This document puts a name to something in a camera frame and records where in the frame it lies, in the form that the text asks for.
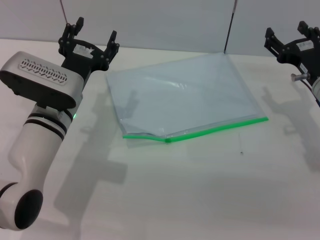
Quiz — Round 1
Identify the clear document bag green zip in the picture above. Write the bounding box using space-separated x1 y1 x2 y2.
104 52 270 149

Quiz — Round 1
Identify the right wrist cable metal plug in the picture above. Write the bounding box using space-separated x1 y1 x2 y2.
291 73 316 95

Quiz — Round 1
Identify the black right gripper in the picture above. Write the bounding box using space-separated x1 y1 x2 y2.
264 21 320 85

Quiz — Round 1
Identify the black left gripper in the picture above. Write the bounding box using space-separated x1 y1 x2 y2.
58 16 120 81

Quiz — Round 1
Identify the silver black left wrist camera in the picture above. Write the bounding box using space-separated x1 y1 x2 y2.
0 51 85 110

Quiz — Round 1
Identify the black vertical wall strip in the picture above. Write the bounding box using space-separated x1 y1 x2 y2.
223 0 239 55

